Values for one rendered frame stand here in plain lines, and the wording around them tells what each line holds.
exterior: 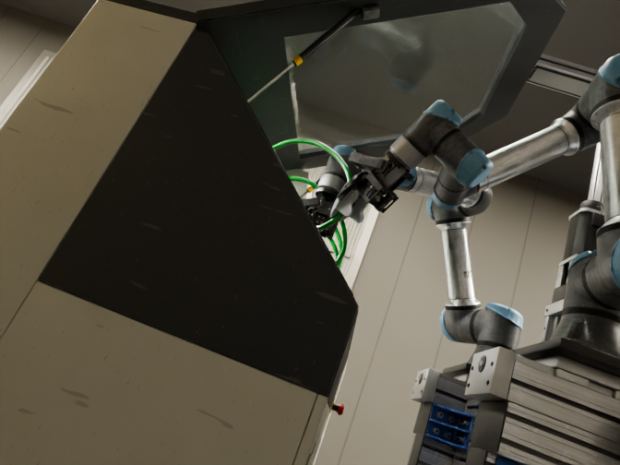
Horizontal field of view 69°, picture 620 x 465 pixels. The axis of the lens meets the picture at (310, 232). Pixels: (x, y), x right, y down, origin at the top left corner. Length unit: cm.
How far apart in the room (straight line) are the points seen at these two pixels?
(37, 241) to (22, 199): 11
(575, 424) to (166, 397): 71
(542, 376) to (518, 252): 269
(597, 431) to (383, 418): 223
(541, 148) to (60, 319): 108
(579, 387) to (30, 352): 98
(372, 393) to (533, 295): 134
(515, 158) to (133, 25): 96
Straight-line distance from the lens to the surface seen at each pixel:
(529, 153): 119
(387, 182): 103
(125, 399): 86
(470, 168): 98
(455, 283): 159
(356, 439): 311
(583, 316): 106
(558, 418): 97
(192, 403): 82
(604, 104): 116
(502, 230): 364
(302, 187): 169
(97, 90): 116
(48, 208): 104
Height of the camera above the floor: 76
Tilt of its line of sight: 20 degrees up
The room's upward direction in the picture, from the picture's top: 22 degrees clockwise
